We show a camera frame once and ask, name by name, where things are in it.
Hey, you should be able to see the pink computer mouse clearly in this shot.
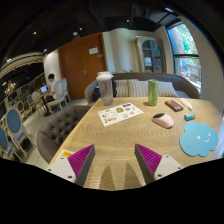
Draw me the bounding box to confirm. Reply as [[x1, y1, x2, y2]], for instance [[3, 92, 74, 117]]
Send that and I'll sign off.
[[152, 113, 174, 129]]

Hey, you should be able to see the striped cushion right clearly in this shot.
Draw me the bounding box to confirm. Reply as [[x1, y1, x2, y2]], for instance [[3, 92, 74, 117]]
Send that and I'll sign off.
[[129, 79, 177, 97]]

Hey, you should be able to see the blue cloud mouse pad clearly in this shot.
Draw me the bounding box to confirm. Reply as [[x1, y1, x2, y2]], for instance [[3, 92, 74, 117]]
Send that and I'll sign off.
[[180, 121, 218, 157]]

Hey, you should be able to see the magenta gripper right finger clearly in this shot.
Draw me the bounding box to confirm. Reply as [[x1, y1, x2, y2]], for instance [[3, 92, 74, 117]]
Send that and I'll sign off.
[[135, 144, 183, 184]]

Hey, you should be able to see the green drink can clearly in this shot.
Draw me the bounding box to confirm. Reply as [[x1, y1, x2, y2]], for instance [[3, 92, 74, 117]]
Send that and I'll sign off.
[[148, 80, 158, 106]]

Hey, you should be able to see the grey tufted armchair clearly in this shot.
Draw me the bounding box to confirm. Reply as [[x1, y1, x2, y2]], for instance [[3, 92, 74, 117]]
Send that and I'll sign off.
[[37, 105, 90, 163]]

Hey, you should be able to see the cream display cabinet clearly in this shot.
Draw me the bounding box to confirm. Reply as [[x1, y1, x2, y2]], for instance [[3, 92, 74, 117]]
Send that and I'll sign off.
[[135, 36, 166, 73]]

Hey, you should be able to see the black red phone case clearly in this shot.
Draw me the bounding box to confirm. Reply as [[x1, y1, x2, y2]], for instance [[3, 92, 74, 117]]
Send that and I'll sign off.
[[165, 100, 183, 112]]

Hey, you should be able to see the white dining chair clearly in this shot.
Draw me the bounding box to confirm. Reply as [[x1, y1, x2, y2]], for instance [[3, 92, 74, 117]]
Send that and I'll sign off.
[[47, 81, 66, 110]]

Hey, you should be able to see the wooden door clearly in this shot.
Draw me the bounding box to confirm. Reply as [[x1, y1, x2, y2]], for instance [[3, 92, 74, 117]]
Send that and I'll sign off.
[[58, 33, 108, 100]]

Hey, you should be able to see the blue oval-back chair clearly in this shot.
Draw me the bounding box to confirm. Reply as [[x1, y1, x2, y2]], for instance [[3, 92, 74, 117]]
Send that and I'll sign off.
[[6, 107, 34, 157]]

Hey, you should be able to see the clear plastic shaker bottle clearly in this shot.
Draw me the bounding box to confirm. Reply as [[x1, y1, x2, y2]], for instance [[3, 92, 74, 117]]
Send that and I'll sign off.
[[96, 71, 113, 105]]

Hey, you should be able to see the large window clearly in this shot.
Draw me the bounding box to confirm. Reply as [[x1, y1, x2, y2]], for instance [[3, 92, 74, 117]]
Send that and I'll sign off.
[[167, 22, 201, 90]]

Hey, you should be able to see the striped cushion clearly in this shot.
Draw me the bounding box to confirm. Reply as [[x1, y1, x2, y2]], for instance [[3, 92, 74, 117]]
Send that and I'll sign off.
[[115, 80, 129, 97], [129, 79, 177, 97]]

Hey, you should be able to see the white sticker sheet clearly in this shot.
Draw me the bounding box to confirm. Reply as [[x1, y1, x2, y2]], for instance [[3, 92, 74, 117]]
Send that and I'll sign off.
[[98, 103, 143, 126]]

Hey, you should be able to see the small teal toy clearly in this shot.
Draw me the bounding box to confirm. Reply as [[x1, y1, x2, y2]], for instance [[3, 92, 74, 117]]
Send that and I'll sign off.
[[184, 114, 196, 121]]

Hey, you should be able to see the seated person in white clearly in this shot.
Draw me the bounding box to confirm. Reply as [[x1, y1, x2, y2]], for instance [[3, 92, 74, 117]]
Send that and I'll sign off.
[[45, 74, 57, 102]]

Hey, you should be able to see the striped cushion left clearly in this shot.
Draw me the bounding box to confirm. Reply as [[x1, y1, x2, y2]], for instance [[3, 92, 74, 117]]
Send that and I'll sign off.
[[115, 80, 129, 97]]

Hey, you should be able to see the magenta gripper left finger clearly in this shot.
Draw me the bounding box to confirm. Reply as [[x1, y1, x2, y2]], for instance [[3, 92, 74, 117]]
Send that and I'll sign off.
[[47, 145, 95, 186]]

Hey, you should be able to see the open laptop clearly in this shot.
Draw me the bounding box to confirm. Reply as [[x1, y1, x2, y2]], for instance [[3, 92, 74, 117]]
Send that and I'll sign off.
[[40, 85, 48, 94]]

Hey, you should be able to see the grey curved sofa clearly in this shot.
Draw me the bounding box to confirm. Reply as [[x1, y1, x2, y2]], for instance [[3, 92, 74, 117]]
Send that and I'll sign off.
[[84, 72, 202, 103]]

